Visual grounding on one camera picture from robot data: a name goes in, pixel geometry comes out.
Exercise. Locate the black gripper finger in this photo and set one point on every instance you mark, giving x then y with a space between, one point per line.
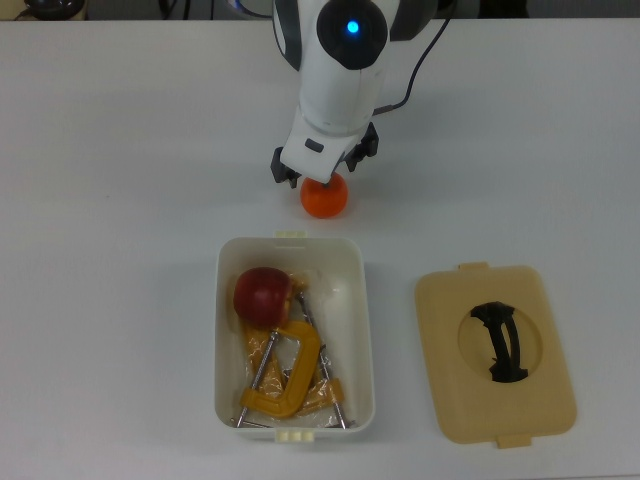
364 147
285 172

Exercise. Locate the orange fruit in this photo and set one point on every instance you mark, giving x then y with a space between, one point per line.
325 202

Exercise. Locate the red apple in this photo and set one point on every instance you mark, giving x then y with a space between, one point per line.
262 300

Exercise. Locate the white plastic container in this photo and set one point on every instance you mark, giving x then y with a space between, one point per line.
350 300

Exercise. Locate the large yellow C-clamp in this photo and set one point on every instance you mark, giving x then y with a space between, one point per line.
327 387

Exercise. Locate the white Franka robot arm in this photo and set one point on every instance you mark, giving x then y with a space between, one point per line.
335 90

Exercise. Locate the tan plastic lid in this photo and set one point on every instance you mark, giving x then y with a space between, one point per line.
445 350

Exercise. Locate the black round background object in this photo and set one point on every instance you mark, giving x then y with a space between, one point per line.
50 6

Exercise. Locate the small yellow C-clamp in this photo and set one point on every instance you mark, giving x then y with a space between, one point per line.
300 360

